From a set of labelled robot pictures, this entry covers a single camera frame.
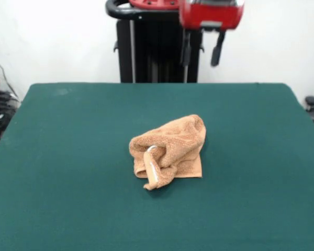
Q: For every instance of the red robot base flange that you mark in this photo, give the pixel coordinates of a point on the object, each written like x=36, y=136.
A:
x=151, y=4

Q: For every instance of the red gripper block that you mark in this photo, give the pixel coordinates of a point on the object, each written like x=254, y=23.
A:
x=212, y=15

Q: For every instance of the tan terry towel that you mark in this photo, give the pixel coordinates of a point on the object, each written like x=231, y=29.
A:
x=178, y=141

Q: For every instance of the dark green table cloth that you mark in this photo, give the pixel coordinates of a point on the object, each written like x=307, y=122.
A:
x=68, y=209

